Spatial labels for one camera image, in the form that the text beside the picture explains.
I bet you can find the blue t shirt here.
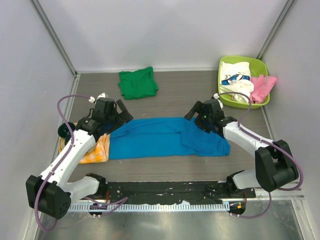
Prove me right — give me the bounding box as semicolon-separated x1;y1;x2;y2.
109;117;231;160

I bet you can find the lime green plastic basin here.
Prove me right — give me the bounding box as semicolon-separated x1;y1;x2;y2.
217;55;269;109

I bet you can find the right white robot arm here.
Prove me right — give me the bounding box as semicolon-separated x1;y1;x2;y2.
184;98;302;198

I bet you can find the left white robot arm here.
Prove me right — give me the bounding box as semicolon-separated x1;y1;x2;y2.
26;97;133;220

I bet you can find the green folded t shirt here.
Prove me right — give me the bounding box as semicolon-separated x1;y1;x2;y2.
118;66;159;100

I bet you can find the yellow checkered cloth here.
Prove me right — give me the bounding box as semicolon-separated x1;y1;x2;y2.
58;132;111;165

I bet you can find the dark teal cup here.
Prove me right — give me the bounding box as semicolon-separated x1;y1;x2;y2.
57;122;76;139

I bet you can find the white printed t shirt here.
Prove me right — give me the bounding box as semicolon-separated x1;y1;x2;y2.
219;61;254;104

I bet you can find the beige round plate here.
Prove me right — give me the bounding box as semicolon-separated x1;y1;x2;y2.
58;137;97;154

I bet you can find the pink t shirt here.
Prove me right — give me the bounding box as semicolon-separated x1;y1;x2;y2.
250;74;278;104

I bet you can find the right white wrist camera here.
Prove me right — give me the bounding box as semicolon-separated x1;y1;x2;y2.
212;93;224;109

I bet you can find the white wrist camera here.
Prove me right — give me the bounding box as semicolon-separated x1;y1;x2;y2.
212;93;224;109
88;92;109;104

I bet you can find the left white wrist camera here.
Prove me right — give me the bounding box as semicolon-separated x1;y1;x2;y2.
88;92;109;104

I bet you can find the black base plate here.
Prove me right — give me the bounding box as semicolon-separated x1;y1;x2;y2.
77;180;257;205

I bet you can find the slotted white cable duct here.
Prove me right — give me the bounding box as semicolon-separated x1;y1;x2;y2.
68;201;230;214

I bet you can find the aluminium frame rail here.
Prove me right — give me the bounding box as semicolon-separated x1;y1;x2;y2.
254;188;305;201

